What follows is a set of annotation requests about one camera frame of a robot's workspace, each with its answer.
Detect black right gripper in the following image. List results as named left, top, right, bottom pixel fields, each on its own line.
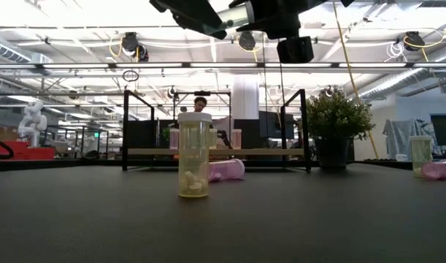
left=228, top=0, right=355, bottom=64

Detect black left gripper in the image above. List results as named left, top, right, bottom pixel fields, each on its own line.
left=149, top=0, right=227, bottom=40

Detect pink pill bottle white cap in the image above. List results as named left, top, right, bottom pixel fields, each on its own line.
left=207, top=158, right=246, bottom=183
left=169, top=128, right=180, bottom=150
left=420, top=159, right=446, bottom=180

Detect long ceiling light bar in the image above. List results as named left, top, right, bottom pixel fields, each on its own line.
left=0, top=61, right=446, bottom=69

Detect person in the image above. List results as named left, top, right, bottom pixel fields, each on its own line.
left=191, top=96, right=233, bottom=149

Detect black computer monitor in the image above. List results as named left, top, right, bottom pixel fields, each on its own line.
left=429, top=113, right=446, bottom=147
left=258, top=111, right=296, bottom=140

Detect potted green plant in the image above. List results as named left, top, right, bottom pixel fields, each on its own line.
left=304, top=86, right=376, bottom=171

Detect black partition panel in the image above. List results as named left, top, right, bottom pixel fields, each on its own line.
left=127, top=119, right=180, bottom=150
left=240, top=119, right=260, bottom=150

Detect grey draped cloth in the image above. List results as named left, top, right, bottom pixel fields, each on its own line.
left=382, top=118, right=443, bottom=162

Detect white humanoid robot figure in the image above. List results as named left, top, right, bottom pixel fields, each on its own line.
left=17, top=101, right=48, bottom=149

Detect red storage crates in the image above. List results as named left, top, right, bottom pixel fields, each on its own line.
left=0, top=140, right=57, bottom=161

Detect black ceiling cable reel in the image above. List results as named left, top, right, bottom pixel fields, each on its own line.
left=120, top=31, right=150, bottom=63
left=237, top=31, right=257, bottom=52
left=404, top=31, right=426, bottom=52

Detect black hanging cable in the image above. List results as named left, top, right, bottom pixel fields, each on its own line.
left=279, top=61, right=285, bottom=121
left=261, top=31, right=268, bottom=121

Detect orange extension cord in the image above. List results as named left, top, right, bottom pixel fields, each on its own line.
left=331, top=0, right=380, bottom=160

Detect black metal frame rig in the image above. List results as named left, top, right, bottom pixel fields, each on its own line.
left=172, top=90, right=232, bottom=121

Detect black hanging ring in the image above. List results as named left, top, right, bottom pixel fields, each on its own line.
left=122, top=69, right=140, bottom=83

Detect wooden shelf black metal frame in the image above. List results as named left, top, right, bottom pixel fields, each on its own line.
left=122, top=89, right=312, bottom=172

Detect black looped cable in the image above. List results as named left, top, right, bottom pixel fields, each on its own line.
left=0, top=137, right=15, bottom=160

